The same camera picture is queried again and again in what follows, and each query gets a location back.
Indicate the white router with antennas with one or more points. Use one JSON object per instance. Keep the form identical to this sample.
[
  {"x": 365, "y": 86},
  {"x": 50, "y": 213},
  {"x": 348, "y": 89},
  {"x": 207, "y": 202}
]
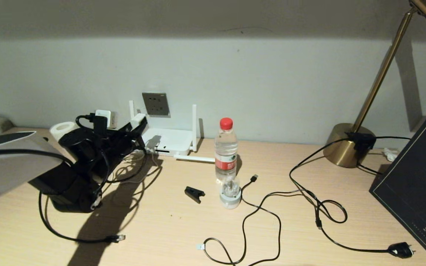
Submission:
[{"x": 172, "y": 140}]

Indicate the brass desk lamp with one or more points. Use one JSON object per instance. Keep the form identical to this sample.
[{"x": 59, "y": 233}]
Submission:
[{"x": 342, "y": 147}]

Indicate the small white crumpled item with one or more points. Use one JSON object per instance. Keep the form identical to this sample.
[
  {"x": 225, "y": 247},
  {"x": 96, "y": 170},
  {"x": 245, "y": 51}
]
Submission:
[{"x": 388, "y": 154}]

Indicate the grey wall socket plate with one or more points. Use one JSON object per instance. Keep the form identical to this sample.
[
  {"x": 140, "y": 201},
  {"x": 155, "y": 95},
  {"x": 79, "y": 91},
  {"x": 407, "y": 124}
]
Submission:
[{"x": 155, "y": 104}]

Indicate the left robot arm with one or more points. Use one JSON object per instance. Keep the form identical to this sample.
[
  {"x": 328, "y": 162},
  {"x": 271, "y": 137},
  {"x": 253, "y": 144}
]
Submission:
[{"x": 13, "y": 166}]

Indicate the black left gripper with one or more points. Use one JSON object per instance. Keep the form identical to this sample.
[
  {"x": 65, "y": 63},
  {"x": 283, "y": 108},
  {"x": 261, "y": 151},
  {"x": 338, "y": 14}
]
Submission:
[{"x": 115, "y": 144}]

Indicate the water bottle red cap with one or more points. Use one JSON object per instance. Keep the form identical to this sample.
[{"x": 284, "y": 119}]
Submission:
[{"x": 226, "y": 147}]

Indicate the small black clip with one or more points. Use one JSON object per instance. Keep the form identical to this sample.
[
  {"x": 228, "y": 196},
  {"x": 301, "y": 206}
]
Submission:
[{"x": 193, "y": 193}]

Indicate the white toilet paper roll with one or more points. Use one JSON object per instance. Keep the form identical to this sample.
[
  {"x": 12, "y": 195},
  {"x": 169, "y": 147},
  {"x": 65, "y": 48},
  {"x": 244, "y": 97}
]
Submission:
[{"x": 59, "y": 129}]

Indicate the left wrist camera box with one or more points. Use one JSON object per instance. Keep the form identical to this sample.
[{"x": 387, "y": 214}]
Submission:
[{"x": 102, "y": 118}]

